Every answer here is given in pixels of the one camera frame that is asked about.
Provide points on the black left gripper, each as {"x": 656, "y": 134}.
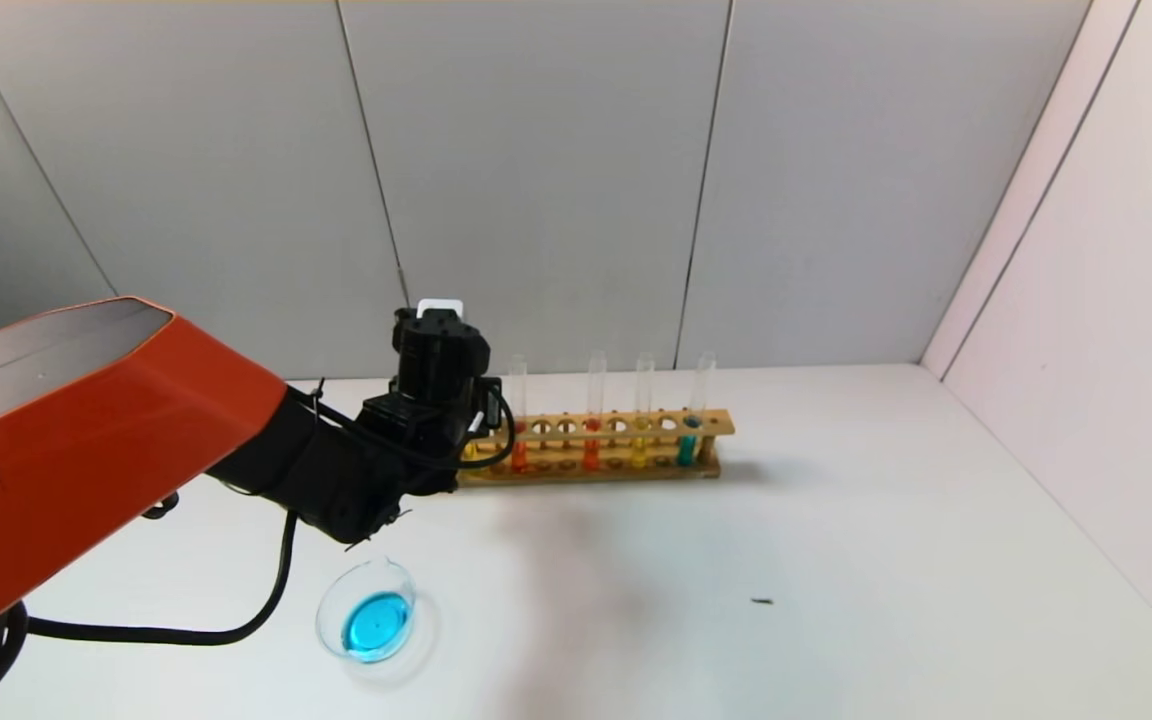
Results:
{"x": 436, "y": 365}

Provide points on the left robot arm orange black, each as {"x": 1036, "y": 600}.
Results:
{"x": 86, "y": 450}

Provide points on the orange pigment glass test tube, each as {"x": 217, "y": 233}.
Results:
{"x": 519, "y": 456}
{"x": 592, "y": 455}

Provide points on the blue pigment glass test tube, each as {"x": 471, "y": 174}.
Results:
{"x": 686, "y": 450}

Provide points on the wooden test tube rack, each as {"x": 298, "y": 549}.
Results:
{"x": 726, "y": 423}

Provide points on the clear glass beaker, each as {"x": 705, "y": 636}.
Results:
{"x": 371, "y": 625}

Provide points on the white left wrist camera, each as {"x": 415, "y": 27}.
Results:
{"x": 440, "y": 306}

